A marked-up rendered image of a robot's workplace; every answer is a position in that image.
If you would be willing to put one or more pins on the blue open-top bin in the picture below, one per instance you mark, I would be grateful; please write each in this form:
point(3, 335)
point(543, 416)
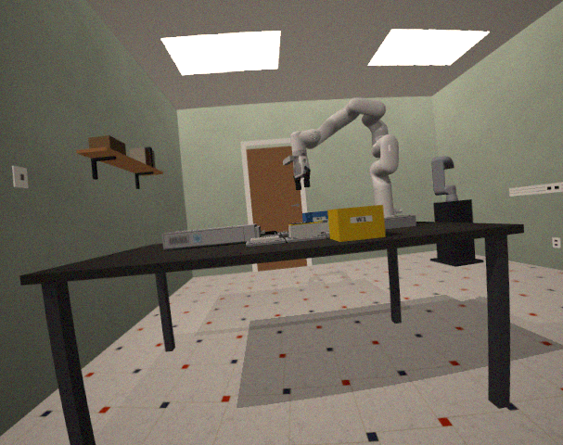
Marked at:
point(310, 216)

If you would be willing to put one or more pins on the yellow open box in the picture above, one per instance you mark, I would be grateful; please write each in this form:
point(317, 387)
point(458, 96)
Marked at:
point(356, 223)

